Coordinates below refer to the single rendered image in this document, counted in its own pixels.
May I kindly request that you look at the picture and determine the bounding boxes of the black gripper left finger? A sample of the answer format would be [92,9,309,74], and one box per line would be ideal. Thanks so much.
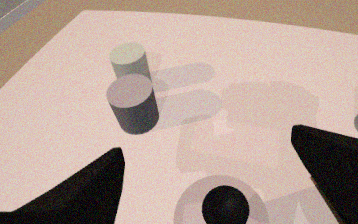
[0,147,125,224]

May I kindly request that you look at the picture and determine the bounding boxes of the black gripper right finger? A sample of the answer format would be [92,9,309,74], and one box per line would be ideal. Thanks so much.
[291,124,358,224]

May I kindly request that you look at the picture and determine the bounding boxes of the brown rectangular box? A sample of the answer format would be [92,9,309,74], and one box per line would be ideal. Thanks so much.
[310,176,345,224]

